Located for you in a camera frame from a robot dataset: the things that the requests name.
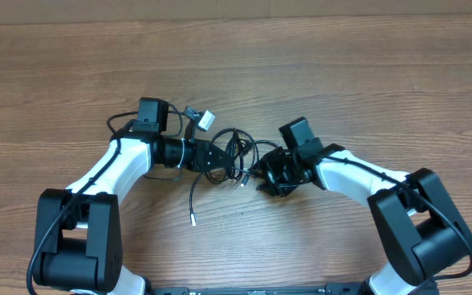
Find black USB cable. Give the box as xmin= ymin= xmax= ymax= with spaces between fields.
xmin=205 ymin=127 xmax=282 ymax=188

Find black cable silver connector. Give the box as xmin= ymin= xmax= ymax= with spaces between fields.
xmin=189 ymin=172 xmax=207 ymax=227

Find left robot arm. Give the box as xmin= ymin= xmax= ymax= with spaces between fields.
xmin=26 ymin=98 xmax=231 ymax=294

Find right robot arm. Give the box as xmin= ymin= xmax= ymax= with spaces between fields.
xmin=257 ymin=117 xmax=472 ymax=294

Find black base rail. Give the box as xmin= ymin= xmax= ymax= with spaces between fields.
xmin=147 ymin=283 xmax=362 ymax=295

